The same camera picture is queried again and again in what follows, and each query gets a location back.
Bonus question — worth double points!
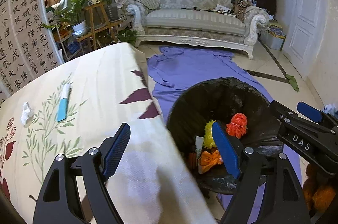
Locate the blue white shoes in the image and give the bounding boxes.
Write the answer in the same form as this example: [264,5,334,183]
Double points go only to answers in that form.
[323,104,338,118]

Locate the orange plastic wrapper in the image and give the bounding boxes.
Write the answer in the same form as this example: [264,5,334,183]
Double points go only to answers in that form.
[198,150,224,174]

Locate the calligraphy screen panel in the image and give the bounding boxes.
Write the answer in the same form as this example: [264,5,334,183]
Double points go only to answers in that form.
[1,0,62,102]

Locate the wooden plant stand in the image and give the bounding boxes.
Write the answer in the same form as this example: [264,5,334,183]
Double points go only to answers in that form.
[76,2,121,51]

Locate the green rag on floor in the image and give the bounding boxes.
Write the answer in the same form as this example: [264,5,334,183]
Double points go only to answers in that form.
[285,74,300,92]

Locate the white card in bin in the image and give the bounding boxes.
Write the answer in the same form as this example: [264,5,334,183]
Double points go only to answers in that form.
[195,136,204,159]

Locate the ornate white sofa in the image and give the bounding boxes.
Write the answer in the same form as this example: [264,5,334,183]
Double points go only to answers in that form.
[123,0,269,59]

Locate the white teal tube box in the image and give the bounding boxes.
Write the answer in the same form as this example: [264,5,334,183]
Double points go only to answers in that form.
[56,83,71,122]

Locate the floral cream tablecloth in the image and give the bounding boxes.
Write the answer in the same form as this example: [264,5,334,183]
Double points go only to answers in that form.
[1,44,215,223]

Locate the yellow foam net bundle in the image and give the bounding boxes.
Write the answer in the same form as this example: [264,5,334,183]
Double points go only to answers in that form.
[203,120,217,150]

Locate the black trash bin with bag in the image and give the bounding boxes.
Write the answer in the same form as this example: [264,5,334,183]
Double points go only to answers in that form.
[166,77,285,195]

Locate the white door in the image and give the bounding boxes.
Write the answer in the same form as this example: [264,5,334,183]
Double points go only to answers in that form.
[282,0,328,78]

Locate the red foam net bundle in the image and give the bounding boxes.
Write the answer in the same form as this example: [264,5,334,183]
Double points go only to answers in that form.
[226,113,248,139]

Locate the grey sofa cushion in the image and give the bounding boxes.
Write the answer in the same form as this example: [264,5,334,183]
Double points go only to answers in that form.
[133,0,160,10]

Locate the storage box with books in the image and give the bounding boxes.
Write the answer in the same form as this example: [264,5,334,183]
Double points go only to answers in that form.
[260,22,286,50]

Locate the white paper ball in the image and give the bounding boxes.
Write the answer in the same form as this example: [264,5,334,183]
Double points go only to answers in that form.
[20,102,34,126]

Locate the potted plant white pot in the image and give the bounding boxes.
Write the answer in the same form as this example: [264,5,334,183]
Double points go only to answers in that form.
[42,0,88,30]

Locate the purple cloth on floor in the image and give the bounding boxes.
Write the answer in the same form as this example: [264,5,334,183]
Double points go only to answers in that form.
[147,45,303,224]

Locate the small floor potted plant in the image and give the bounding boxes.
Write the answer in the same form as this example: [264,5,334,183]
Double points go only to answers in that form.
[117,28,138,46]

